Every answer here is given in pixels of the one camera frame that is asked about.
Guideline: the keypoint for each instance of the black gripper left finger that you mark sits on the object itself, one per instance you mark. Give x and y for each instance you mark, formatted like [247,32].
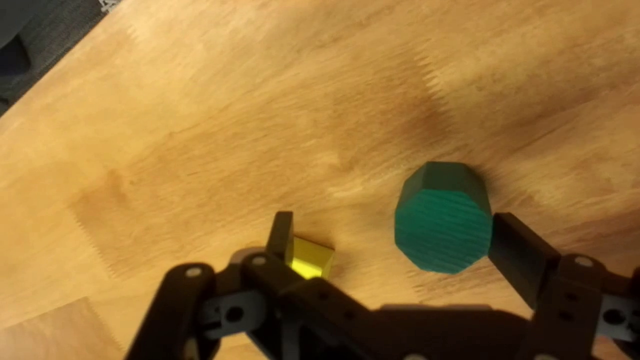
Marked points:
[258,295]

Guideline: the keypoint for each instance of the green cylinder block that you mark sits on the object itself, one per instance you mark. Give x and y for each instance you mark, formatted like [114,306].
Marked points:
[442,221]

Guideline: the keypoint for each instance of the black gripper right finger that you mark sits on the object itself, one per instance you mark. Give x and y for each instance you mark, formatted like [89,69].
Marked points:
[574,298]

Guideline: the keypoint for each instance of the yellow cube block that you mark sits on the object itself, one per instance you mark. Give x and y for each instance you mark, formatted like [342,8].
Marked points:
[311,258]

